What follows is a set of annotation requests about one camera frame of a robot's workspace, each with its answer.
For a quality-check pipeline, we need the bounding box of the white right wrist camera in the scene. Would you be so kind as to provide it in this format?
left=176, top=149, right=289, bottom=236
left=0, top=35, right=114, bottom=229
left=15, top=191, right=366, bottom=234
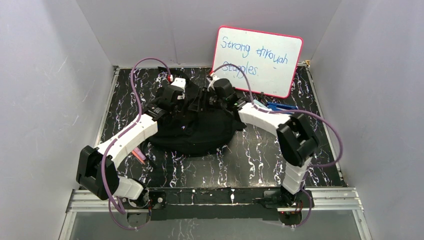
left=206, top=74, right=220, bottom=90

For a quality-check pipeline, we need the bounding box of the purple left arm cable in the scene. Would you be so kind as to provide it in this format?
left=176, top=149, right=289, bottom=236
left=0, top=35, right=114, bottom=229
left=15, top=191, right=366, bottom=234
left=100, top=57, right=173, bottom=232

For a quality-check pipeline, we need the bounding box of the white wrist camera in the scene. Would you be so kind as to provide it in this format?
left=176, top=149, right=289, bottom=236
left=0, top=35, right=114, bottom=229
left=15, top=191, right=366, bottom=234
left=206, top=74, right=220, bottom=90
left=170, top=77, right=186, bottom=92

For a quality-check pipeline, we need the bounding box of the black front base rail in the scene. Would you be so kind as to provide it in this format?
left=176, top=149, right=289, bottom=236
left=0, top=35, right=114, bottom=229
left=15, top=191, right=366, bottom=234
left=149, top=187, right=286, bottom=221

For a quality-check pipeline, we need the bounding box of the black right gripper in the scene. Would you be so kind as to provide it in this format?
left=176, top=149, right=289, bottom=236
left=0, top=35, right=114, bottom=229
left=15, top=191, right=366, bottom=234
left=188, top=87, right=227, bottom=114

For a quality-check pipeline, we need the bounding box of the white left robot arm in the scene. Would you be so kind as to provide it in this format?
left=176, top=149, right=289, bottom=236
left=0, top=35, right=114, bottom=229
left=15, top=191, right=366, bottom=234
left=76, top=77, right=186, bottom=208

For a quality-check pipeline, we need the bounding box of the black backpack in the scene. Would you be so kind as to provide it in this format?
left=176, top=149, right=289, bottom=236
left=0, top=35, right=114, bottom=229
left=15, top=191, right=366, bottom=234
left=146, top=69, right=246, bottom=157

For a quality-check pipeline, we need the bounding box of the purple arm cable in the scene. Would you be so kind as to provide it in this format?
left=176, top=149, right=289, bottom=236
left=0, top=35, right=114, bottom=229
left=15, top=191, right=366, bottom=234
left=208, top=63, right=344, bottom=229
left=100, top=57, right=173, bottom=232

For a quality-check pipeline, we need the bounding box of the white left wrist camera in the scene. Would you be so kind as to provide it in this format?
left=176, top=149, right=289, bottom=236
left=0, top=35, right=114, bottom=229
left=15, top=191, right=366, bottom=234
left=170, top=77, right=186, bottom=92

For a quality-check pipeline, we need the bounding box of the pink highlighter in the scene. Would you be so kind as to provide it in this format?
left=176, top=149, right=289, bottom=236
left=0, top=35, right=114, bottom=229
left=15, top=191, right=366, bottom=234
left=132, top=147, right=146, bottom=161

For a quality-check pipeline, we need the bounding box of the pink framed whiteboard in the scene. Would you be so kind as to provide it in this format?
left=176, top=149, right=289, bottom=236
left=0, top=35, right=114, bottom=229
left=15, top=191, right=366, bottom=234
left=212, top=26, right=304, bottom=98

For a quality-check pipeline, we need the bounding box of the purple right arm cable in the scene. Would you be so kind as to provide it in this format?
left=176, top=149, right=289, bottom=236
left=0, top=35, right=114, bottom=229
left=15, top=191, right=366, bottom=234
left=208, top=63, right=344, bottom=229

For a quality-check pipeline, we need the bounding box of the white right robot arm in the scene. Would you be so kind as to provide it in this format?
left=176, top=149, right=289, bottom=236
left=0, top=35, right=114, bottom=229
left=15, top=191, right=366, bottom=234
left=189, top=77, right=320, bottom=207

